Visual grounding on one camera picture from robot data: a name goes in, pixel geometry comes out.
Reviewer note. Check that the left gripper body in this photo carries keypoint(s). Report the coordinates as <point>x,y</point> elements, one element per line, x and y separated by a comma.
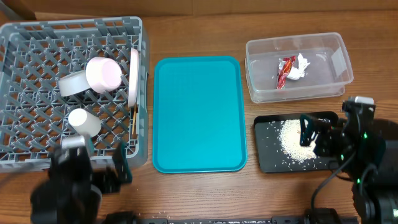
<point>103,177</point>

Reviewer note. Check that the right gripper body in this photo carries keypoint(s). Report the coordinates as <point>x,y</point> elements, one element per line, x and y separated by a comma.
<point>333,134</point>

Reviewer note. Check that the white rice pile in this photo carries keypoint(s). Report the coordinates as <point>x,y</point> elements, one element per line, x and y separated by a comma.
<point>283,152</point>

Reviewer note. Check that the wooden chopsticks pair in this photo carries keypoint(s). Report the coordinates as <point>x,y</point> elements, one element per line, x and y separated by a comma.
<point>134,118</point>

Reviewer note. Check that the white paper cup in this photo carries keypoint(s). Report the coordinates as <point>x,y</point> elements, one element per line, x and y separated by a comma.
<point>84,122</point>

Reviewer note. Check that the white tissue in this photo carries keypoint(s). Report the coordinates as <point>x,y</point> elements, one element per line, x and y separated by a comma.
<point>299,72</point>

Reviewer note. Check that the red snack wrapper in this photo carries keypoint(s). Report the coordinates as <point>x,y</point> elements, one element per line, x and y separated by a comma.
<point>285,66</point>

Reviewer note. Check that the small pink bowl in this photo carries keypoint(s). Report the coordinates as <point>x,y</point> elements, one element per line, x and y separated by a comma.
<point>103,74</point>

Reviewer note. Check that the large white plate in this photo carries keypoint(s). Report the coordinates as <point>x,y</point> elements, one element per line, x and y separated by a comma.
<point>133,78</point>

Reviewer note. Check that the grey bowl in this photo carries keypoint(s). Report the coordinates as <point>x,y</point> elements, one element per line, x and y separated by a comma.
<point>73,83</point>

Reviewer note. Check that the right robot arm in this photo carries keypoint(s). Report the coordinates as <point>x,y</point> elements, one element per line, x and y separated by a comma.
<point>366,149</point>

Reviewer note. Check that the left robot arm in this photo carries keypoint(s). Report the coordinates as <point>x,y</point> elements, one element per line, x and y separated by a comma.
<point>74,191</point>

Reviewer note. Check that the black plastic tray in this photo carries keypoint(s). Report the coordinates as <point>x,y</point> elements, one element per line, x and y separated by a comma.
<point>259,132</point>

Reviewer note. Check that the clear plastic bin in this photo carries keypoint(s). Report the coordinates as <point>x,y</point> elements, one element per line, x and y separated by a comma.
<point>328,72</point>

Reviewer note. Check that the grey dish rack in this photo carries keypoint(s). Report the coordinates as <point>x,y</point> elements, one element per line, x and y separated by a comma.
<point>34,116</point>

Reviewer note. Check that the teal plastic tray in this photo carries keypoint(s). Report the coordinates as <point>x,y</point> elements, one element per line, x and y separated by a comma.
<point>198,115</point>

